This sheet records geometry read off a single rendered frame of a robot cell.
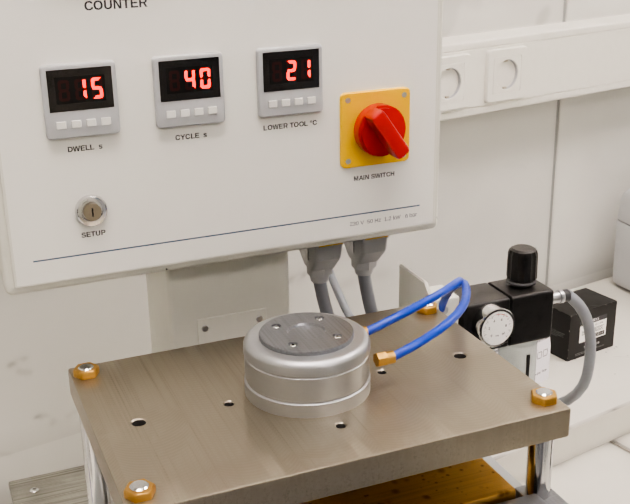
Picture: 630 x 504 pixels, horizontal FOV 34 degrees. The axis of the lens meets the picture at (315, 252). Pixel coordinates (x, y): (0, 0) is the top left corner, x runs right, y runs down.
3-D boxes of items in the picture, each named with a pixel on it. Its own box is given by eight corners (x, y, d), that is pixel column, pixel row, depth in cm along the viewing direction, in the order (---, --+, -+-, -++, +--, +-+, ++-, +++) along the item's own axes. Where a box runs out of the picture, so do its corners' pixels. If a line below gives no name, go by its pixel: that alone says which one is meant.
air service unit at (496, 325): (404, 418, 88) (406, 257, 83) (547, 385, 93) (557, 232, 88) (433, 447, 83) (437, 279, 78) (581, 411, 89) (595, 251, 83)
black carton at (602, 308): (535, 346, 142) (538, 300, 139) (581, 331, 146) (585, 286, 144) (567, 362, 137) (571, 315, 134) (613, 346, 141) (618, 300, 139)
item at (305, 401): (65, 442, 76) (46, 280, 72) (432, 365, 87) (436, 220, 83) (141, 657, 55) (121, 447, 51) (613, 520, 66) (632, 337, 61)
